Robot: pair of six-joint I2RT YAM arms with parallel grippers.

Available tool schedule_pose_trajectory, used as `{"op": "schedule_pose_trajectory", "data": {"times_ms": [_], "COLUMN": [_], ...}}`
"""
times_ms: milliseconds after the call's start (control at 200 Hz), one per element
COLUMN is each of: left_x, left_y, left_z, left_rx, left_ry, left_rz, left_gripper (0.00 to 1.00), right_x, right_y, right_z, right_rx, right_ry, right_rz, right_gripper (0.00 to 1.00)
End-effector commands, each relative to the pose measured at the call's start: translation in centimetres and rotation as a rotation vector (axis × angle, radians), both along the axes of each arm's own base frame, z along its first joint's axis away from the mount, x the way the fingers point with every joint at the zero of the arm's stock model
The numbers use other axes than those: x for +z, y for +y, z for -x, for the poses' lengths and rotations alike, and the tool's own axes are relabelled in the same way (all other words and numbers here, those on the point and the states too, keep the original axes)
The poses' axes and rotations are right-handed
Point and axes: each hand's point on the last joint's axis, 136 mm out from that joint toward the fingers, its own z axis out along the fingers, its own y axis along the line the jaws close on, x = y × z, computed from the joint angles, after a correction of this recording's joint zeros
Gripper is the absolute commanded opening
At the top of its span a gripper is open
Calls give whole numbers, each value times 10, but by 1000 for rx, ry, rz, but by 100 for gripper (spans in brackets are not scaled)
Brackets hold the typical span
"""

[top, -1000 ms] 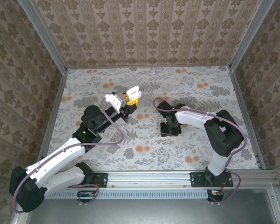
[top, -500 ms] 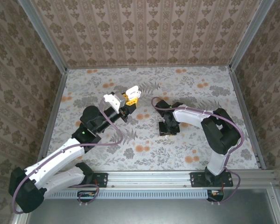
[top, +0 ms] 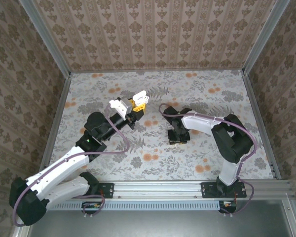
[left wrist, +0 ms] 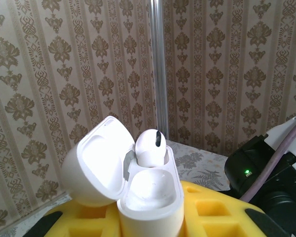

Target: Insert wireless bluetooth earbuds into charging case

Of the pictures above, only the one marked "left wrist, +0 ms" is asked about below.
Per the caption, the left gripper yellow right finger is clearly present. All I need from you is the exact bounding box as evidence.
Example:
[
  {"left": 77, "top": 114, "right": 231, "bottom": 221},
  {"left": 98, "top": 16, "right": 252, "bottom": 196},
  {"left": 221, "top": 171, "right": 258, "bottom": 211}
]
[{"left": 179, "top": 180, "right": 287, "bottom": 237}]

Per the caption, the white wireless earbud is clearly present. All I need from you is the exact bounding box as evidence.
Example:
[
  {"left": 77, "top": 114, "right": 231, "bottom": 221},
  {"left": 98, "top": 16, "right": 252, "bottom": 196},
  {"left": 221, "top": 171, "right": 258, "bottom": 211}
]
[{"left": 135, "top": 128, "right": 167, "bottom": 167}]

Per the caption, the white earbud charging case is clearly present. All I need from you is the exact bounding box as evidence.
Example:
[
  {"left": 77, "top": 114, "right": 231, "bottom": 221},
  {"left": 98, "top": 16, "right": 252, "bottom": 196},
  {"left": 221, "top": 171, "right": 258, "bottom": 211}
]
[{"left": 61, "top": 115, "right": 185, "bottom": 237}]

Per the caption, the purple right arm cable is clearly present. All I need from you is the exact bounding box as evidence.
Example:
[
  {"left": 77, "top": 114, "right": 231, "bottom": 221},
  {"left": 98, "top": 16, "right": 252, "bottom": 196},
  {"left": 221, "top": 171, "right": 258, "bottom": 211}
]
[{"left": 238, "top": 118, "right": 296, "bottom": 201}]

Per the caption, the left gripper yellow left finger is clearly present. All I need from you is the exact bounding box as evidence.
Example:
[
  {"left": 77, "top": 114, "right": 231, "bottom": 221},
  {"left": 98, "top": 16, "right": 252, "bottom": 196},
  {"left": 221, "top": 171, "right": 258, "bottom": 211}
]
[{"left": 26, "top": 197, "right": 123, "bottom": 237}]

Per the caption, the aluminium frame post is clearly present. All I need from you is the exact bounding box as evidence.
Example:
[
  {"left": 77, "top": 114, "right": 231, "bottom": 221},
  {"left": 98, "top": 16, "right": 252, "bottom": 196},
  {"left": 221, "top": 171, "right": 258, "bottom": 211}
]
[{"left": 148, "top": 0, "right": 169, "bottom": 142}]

